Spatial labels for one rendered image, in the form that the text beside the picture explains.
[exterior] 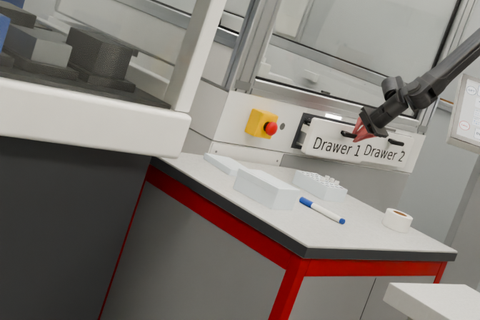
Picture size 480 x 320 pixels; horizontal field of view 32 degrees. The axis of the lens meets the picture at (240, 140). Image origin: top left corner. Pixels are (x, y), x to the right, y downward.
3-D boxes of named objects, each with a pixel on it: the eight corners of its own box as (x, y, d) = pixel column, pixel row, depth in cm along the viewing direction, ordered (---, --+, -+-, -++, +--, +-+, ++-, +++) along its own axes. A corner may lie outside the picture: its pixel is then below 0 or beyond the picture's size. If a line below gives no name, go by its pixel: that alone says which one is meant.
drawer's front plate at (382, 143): (403, 168, 292) (415, 138, 290) (356, 159, 271) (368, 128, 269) (400, 166, 293) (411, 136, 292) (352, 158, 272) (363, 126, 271)
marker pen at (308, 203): (344, 225, 198) (346, 218, 198) (341, 225, 197) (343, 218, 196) (301, 202, 207) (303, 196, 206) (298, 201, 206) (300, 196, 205)
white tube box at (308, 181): (343, 203, 224) (348, 189, 223) (323, 200, 218) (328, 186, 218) (311, 186, 233) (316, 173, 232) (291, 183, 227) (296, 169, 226)
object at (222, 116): (411, 173, 300) (426, 135, 298) (213, 140, 226) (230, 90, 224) (238, 93, 364) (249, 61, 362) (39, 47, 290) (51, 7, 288)
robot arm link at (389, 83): (420, 86, 239) (431, 105, 245) (412, 61, 248) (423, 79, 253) (381, 103, 243) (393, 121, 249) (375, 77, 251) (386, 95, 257)
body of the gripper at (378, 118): (371, 112, 256) (388, 98, 252) (384, 139, 252) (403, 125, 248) (358, 109, 252) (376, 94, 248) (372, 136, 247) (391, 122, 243)
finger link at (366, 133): (353, 130, 260) (375, 113, 255) (363, 148, 257) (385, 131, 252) (341, 127, 255) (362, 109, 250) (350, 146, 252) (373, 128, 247)
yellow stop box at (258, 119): (272, 141, 235) (281, 116, 234) (255, 137, 230) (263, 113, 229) (260, 134, 238) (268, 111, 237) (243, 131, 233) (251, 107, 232)
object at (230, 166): (255, 180, 214) (257, 173, 214) (228, 175, 209) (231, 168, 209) (228, 163, 224) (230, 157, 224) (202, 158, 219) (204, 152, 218)
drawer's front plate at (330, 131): (361, 163, 267) (372, 131, 265) (304, 153, 246) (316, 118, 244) (356, 161, 268) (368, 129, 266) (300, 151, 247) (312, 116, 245)
